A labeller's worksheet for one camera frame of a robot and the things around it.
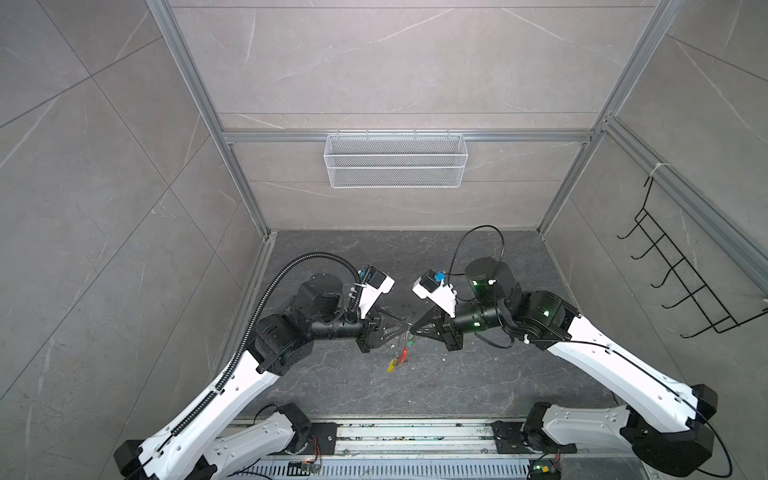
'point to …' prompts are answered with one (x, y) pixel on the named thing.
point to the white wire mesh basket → (396, 161)
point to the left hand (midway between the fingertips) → (403, 319)
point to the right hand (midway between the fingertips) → (414, 327)
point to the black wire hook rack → (719, 319)
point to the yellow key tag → (391, 366)
